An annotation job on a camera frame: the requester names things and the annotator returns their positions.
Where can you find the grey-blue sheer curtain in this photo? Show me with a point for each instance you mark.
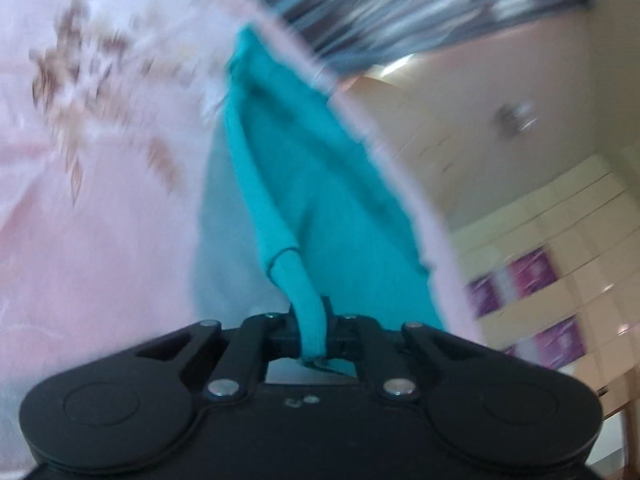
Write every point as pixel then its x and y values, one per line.
pixel 400 20

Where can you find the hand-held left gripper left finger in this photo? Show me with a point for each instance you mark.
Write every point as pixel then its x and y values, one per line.
pixel 240 355

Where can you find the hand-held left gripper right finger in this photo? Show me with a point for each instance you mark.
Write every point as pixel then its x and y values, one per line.
pixel 370 355

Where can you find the purple wall poster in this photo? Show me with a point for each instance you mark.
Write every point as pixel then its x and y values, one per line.
pixel 530 272
pixel 557 340

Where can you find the pink floral bedsheet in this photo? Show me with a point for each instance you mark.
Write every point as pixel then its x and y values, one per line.
pixel 100 210

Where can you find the teal long-sleeve sweatshirt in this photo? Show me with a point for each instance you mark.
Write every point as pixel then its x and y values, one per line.
pixel 310 185

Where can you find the twin glass wall lamp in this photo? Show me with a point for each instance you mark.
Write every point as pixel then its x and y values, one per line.
pixel 515 116

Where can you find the cream panelled wardrobe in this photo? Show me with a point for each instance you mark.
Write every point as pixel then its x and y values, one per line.
pixel 575 210

